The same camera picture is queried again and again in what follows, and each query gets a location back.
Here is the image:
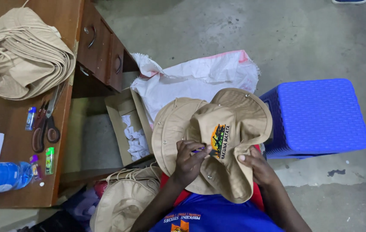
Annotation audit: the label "person's right hand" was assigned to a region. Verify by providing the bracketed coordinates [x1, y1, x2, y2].
[237, 146, 281, 188]

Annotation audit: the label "large brown-handled scissors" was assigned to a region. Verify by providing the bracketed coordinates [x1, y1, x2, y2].
[32, 82, 66, 154]

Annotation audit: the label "purple lighter with label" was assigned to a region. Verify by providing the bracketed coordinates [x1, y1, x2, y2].
[30, 155, 44, 182]

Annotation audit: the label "brown wooden desk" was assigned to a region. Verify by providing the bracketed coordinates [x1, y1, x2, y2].
[0, 0, 140, 209]

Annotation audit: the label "green lighter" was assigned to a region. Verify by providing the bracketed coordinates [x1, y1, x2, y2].
[45, 147, 55, 175]

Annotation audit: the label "heap of white paper scraps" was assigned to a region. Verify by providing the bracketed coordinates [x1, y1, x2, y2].
[121, 114, 151, 162]

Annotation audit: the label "blue plastic woven stool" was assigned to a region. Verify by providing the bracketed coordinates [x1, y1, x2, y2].
[259, 78, 366, 160]

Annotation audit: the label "person's left hand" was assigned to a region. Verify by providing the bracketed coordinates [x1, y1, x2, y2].
[172, 139, 213, 188]

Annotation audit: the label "open cardboard box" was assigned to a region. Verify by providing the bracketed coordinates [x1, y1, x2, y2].
[104, 88, 156, 167]

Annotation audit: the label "person's blue shirt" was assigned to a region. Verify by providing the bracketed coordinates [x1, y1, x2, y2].
[149, 192, 285, 232]

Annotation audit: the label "beige embroidered bucket hat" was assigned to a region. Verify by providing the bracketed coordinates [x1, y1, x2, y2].
[151, 88, 273, 204]

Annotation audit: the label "heap of beige corded hats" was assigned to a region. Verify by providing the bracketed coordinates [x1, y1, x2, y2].
[90, 164, 163, 232]

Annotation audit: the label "white woven sack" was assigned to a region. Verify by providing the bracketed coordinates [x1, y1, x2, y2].
[130, 50, 261, 130]

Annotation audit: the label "blue lighter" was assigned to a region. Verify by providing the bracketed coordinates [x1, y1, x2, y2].
[25, 107, 37, 131]

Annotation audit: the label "stack of beige hats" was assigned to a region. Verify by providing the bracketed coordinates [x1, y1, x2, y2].
[0, 7, 76, 101]

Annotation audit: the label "heap of dark cloth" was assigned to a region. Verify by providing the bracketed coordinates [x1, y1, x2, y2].
[18, 185, 101, 232]

